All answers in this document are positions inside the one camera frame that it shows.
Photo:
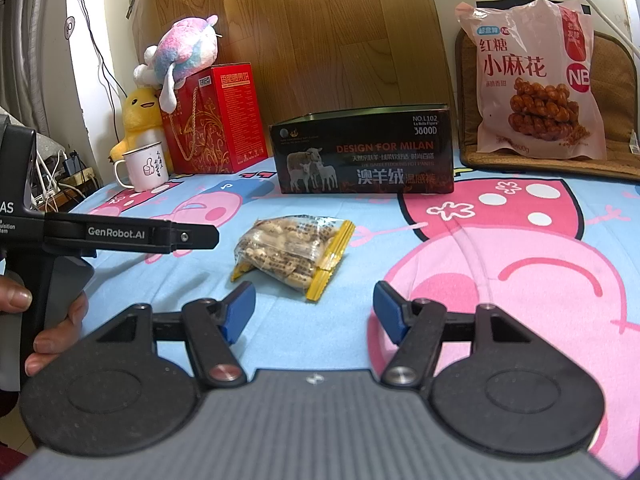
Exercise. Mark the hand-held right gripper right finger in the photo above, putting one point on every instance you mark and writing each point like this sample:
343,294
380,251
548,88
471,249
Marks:
390,310

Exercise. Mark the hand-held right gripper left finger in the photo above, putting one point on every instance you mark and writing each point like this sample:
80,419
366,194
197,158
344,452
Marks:
237,310

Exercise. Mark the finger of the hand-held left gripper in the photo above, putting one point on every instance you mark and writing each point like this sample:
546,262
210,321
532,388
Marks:
195,237

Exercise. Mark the clear snack bag yellow edge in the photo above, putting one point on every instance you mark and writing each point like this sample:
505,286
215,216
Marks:
290,250

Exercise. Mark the dark cardboard box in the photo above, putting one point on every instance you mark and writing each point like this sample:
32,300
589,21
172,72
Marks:
375,160

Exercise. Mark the person's left hand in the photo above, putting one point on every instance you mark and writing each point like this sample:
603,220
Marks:
15,297

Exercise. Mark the white enamel mug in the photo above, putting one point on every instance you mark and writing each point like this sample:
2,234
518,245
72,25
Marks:
147,170

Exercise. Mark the black power adapter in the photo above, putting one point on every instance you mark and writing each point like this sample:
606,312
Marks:
74,165

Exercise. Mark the red gift box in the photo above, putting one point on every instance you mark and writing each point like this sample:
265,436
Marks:
235,120

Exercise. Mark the cartoon printed blanket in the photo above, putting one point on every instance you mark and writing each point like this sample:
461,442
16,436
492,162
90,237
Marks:
500,240

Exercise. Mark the yellow plush duck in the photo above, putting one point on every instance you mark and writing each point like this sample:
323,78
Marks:
140,115

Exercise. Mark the pastel plush unicorn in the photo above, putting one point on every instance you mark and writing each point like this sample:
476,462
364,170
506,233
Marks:
185,45

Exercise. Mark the wood grain board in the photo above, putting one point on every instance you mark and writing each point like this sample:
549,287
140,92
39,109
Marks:
325,35

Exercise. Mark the white curtain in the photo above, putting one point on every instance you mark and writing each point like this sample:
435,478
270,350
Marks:
30,35

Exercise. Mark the pink snack bag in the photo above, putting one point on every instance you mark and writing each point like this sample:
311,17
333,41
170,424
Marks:
525,60

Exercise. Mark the black tape strip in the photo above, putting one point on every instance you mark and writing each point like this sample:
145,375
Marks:
482,7

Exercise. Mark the brown seat cushion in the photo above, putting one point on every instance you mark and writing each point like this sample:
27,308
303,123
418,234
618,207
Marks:
615,85

